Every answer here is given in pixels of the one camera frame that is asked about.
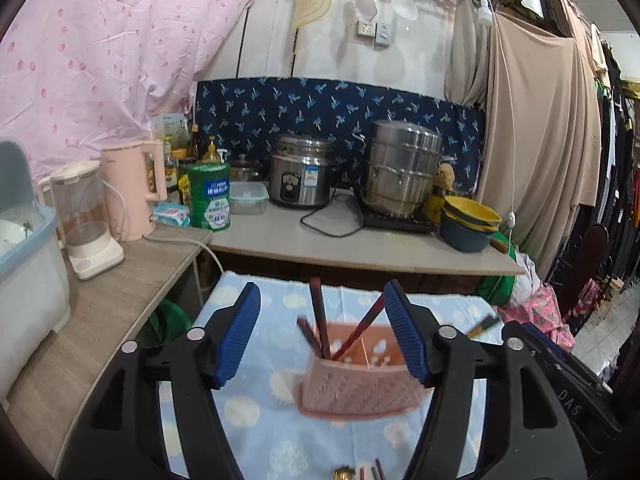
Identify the blue plastic basin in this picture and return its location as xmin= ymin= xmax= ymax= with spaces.
xmin=438 ymin=219 xmax=497 ymax=254

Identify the pale lilac cloth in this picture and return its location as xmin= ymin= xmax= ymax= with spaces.
xmin=514 ymin=252 xmax=542 ymax=292

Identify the stainless steel rice cooker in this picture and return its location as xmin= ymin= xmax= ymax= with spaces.
xmin=268 ymin=133 xmax=337 ymax=209

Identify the brown condiment bottle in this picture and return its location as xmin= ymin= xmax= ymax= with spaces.
xmin=162 ymin=140 xmax=180 ymax=192

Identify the white cable with switch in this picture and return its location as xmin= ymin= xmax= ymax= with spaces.
xmin=481 ymin=10 xmax=517 ymax=227

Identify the pink perforated utensil holder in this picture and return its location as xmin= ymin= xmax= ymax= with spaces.
xmin=297 ymin=322 xmax=434 ymax=419

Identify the black induction cooker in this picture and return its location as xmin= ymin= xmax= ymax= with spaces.
xmin=349 ymin=189 xmax=442 ymax=234

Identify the pink electric kettle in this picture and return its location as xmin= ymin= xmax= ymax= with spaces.
xmin=101 ymin=139 xmax=169 ymax=241

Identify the green cloth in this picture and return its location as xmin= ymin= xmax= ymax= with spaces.
xmin=476 ymin=254 xmax=518 ymax=307

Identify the clear food container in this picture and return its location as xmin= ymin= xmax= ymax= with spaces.
xmin=228 ymin=181 xmax=270 ymax=216

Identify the white kettle cable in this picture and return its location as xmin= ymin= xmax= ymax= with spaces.
xmin=142 ymin=234 xmax=222 ymax=288

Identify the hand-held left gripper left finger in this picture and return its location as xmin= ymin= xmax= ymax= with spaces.
xmin=59 ymin=281 xmax=262 ymax=480

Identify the white carton box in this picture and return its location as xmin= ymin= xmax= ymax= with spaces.
xmin=149 ymin=112 xmax=187 ymax=144

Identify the wood grain side counter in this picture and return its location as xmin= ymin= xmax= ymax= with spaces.
xmin=4 ymin=226 xmax=214 ymax=472

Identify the stack of yellow blue bowls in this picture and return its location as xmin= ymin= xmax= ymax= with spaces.
xmin=439 ymin=194 xmax=503 ymax=234

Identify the brown loofah sponge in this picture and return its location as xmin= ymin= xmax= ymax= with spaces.
xmin=433 ymin=162 xmax=456 ymax=191

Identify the navy floral cloth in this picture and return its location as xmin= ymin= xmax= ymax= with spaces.
xmin=193 ymin=77 xmax=489 ymax=199

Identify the black power cable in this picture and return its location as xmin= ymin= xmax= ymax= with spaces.
xmin=299 ymin=194 xmax=364 ymax=238

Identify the white blender jug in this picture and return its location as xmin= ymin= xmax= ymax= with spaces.
xmin=38 ymin=159 xmax=126 ymax=282

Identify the green tin can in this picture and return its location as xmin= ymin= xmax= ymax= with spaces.
xmin=187 ymin=161 xmax=232 ymax=233

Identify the row of hanging clothes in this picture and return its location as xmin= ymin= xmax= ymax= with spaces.
xmin=499 ymin=0 xmax=640 ymax=283

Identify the blue tissue packet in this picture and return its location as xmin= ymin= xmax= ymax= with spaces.
xmin=152 ymin=200 xmax=192 ymax=229

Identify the pink floral cloth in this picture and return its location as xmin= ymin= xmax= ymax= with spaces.
xmin=499 ymin=284 xmax=577 ymax=352

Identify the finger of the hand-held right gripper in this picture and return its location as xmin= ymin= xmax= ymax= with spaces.
xmin=522 ymin=323 xmax=614 ymax=395

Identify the blue printed tablecloth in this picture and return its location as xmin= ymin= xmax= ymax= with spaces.
xmin=160 ymin=270 xmax=495 ymax=480

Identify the green plastic bag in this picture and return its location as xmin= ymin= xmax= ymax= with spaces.
xmin=149 ymin=299 xmax=192 ymax=347

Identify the white dish rack bin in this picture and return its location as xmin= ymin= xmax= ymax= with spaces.
xmin=0 ymin=138 xmax=72 ymax=402

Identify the dark wooden chair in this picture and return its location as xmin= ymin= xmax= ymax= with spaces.
xmin=559 ymin=223 xmax=612 ymax=322

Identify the green chopstick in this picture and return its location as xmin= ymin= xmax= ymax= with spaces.
xmin=465 ymin=315 xmax=502 ymax=339

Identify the stainless steel steamer pot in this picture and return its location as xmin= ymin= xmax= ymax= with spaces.
xmin=355 ymin=119 xmax=456 ymax=221

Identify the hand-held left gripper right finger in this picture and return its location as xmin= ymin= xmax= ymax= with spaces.
xmin=382 ymin=279 xmax=582 ymax=480

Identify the grey kitchen counter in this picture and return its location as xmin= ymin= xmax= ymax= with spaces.
xmin=206 ymin=199 xmax=527 ymax=277

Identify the pink patterned curtain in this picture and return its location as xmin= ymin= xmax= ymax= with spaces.
xmin=0 ymin=0 xmax=262 ymax=203

